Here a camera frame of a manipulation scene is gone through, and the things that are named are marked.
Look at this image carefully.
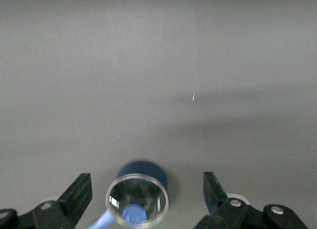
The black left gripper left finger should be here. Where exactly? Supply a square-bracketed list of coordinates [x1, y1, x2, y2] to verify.
[0, 172, 93, 229]

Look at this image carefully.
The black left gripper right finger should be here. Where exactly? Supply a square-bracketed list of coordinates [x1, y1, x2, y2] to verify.
[193, 172, 310, 229]

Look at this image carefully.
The glass lid with blue knob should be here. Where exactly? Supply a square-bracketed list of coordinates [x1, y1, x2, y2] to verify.
[106, 173, 170, 227]

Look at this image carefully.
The dark blue saucepan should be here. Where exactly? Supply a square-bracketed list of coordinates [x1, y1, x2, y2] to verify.
[85, 160, 170, 229]

